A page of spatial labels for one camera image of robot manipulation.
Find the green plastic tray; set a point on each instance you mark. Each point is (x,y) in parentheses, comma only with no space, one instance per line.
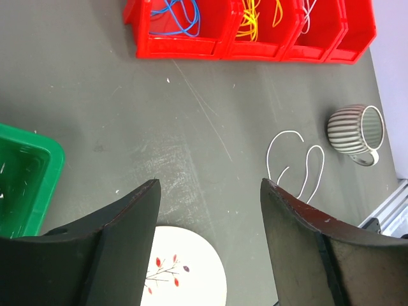
(31,165)

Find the pink cream round plate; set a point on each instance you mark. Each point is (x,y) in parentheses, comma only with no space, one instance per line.
(183,269)

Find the grey ribbed ceramic mug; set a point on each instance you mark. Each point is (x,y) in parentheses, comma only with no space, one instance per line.
(357,131)

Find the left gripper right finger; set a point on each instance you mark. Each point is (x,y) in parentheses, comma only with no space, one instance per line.
(319,260)

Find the red divided plastic bin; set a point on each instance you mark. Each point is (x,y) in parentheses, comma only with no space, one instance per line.
(277,31)

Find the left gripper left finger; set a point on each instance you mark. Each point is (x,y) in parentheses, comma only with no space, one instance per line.
(99,259)

